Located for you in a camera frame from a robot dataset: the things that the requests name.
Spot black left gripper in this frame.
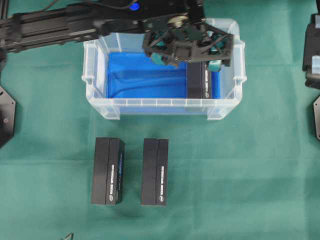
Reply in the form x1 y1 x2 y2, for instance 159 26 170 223
142 22 234 72

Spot black realsense box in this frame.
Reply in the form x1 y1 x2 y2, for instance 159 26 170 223
140 138 169 207
186 62 212 99
90 137 125 206

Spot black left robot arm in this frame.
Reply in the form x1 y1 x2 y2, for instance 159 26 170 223
0 0 234 71

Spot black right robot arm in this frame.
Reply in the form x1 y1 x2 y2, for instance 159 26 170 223
302 13 320 90

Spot clear plastic storage case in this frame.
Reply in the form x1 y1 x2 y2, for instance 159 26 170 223
82 18 247 120

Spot blue cloth liner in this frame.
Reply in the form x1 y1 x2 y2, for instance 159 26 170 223
105 52 221 116

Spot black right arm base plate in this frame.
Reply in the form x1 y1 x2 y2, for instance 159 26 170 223
313 96 320 140

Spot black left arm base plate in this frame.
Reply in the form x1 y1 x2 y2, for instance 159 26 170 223
0 86 16 147

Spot black camera tip bottom edge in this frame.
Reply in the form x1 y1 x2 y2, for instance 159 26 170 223
60 232 74 240

